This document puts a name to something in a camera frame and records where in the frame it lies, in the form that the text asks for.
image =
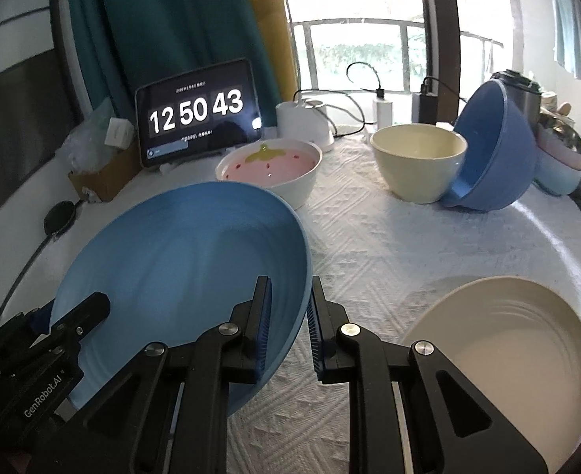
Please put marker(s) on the cream bowl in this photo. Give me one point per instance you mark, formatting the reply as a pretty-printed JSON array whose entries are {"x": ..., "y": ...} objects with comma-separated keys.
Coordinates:
[{"x": 413, "y": 168}]

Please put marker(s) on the cardboard box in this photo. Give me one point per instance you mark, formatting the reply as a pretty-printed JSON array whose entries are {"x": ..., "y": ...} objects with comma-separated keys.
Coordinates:
[{"x": 97, "y": 177}]

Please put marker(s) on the yellow curtain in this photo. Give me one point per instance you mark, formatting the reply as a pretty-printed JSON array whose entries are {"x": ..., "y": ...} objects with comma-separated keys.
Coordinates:
[{"x": 270, "y": 34}]

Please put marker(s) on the strawberry pattern white bowl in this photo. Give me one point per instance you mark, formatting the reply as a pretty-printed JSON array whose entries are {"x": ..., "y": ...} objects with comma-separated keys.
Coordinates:
[{"x": 270, "y": 168}]

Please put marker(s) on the steel bowl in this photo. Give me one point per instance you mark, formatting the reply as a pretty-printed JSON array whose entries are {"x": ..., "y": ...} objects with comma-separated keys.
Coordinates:
[{"x": 564, "y": 131}]

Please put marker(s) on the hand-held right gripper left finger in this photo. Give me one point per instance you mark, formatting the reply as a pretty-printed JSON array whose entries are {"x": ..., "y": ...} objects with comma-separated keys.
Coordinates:
[{"x": 264, "y": 335}]

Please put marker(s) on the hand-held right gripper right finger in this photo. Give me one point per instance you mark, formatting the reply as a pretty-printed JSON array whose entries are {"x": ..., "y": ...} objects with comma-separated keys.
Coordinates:
[{"x": 315, "y": 340}]

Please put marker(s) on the clear plastic bag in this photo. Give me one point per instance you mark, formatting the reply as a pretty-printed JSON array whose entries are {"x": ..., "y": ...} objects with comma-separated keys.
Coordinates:
[{"x": 80, "y": 143}]

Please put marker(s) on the beige plate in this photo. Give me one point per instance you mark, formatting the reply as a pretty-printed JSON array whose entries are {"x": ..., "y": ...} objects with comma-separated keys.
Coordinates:
[{"x": 507, "y": 355}]

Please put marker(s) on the tablet with clock display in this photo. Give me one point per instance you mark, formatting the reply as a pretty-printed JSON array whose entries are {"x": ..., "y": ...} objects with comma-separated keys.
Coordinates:
[{"x": 196, "y": 108}]

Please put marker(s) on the white charger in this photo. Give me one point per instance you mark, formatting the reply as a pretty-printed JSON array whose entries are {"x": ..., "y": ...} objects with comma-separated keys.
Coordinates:
[{"x": 384, "y": 113}]

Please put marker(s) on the white textured tablecloth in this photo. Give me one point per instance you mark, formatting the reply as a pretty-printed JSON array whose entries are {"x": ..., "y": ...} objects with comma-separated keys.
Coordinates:
[{"x": 369, "y": 237}]

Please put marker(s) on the stainless steel flask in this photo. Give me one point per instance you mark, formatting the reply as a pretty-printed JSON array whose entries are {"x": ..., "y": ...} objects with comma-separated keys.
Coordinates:
[{"x": 517, "y": 98}]

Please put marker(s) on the hanging light blue cloth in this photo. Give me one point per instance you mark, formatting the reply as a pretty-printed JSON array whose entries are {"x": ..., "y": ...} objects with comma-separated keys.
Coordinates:
[{"x": 571, "y": 29}]

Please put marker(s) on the clear tablet stand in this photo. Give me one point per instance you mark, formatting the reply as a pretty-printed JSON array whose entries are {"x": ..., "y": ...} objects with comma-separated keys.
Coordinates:
[{"x": 165, "y": 168}]

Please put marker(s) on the small white box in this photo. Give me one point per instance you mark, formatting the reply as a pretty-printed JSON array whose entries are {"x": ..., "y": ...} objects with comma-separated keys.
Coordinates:
[{"x": 119, "y": 133}]

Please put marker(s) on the teal curtain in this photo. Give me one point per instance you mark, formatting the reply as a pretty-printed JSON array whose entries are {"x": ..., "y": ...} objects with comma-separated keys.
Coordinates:
[{"x": 172, "y": 19}]

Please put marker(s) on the dark window post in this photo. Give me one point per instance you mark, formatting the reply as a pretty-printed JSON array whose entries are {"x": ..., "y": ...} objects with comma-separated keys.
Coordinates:
[{"x": 441, "y": 19}]

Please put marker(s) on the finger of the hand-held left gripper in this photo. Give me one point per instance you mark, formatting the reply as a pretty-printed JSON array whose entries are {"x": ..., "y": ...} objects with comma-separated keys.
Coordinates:
[
  {"x": 41, "y": 318},
  {"x": 88, "y": 311}
]

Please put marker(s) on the pink bowl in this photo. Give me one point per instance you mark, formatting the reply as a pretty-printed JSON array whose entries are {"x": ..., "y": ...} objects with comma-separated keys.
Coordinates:
[{"x": 562, "y": 159}]

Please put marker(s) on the light blue bowl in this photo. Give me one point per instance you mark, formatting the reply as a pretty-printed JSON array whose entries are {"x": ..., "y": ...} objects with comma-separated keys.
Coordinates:
[{"x": 557, "y": 180}]

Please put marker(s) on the white double cup holder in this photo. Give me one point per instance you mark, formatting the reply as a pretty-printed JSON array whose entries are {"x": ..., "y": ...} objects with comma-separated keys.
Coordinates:
[{"x": 302, "y": 123}]

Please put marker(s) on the balcony railing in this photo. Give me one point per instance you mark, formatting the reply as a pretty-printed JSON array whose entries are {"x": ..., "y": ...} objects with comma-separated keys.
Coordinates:
[{"x": 407, "y": 59}]

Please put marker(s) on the blue plate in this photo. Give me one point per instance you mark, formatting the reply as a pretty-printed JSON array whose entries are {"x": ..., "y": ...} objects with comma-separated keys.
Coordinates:
[{"x": 172, "y": 256}]

